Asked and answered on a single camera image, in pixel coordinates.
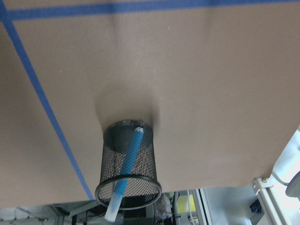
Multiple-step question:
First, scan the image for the blue marker pen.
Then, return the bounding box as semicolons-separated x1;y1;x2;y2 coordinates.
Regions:
105;127;144;222

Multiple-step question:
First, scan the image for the black mesh pencil cup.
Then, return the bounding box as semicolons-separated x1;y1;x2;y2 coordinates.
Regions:
95;120;162;210

